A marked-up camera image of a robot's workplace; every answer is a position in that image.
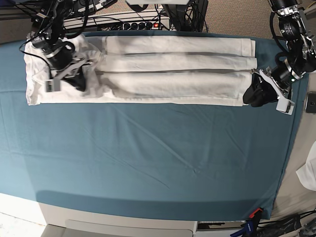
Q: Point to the blue clamp bottom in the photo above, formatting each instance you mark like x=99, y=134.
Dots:
x=248, y=230

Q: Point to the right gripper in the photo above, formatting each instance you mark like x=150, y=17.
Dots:
x=66, y=64

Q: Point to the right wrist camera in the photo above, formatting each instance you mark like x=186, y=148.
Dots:
x=53, y=85

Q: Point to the silver device on right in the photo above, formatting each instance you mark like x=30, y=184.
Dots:
x=310, y=106

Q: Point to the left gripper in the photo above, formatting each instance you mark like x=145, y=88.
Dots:
x=286, y=72

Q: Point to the orange black clamp bottom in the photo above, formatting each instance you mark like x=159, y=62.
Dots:
x=257, y=214

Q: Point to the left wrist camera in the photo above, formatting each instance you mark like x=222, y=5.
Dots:
x=285, y=106

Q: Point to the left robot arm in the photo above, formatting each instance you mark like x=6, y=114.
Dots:
x=289, y=27

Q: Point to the black power strip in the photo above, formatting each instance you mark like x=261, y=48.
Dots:
x=138, y=26

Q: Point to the white T-shirt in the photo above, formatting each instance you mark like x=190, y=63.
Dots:
x=151, y=69

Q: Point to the white drawer cabinet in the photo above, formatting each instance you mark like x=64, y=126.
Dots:
x=115, y=225

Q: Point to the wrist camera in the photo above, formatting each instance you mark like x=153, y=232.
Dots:
x=285, y=106
x=53, y=85

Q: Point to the white cloth at right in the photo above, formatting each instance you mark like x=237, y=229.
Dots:
x=307, y=173

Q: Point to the teal table cloth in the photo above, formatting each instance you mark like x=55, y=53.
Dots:
x=157, y=161

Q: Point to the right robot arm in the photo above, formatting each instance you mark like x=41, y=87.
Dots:
x=48, y=26

